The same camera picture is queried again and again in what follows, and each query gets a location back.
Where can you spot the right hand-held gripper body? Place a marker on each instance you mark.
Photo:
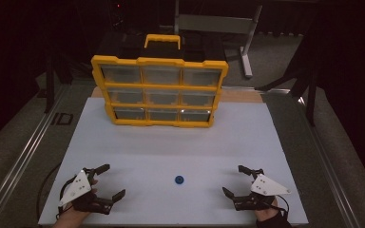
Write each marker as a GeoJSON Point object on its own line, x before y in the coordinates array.
{"type": "Point", "coordinates": [267, 186]}

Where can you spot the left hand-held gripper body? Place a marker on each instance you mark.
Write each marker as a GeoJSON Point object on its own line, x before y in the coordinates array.
{"type": "Point", "coordinates": [77, 188]}

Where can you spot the small blue disc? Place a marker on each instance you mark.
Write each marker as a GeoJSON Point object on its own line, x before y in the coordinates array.
{"type": "Point", "coordinates": [179, 180]}

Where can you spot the clear plastic drawer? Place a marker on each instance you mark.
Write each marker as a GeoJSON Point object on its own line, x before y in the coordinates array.
{"type": "Point", "coordinates": [162, 97]}

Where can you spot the yellow drawer organizer cabinet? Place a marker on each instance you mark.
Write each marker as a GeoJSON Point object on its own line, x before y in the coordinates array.
{"type": "Point", "coordinates": [161, 87]}

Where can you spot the person's right hand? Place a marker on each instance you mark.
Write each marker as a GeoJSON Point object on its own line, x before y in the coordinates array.
{"type": "Point", "coordinates": [266, 214]}

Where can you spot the person's left hand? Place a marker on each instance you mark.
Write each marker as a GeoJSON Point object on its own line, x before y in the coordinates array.
{"type": "Point", "coordinates": [71, 218]}

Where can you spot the white table mat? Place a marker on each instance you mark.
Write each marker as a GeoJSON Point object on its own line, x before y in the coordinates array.
{"type": "Point", "coordinates": [171, 148]}

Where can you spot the black stand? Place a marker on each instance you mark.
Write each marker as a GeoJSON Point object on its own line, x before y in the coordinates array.
{"type": "Point", "coordinates": [49, 85]}
{"type": "Point", "coordinates": [310, 101]}

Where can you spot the set of clear organizer drawers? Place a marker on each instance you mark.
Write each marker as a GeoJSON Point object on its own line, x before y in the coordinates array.
{"type": "Point", "coordinates": [122, 74]}

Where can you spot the grey metal stand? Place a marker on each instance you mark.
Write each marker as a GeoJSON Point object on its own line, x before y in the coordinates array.
{"type": "Point", "coordinates": [215, 23]}

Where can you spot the aluminium rail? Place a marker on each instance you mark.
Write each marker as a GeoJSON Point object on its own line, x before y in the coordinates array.
{"type": "Point", "coordinates": [336, 177]}
{"type": "Point", "coordinates": [22, 161]}

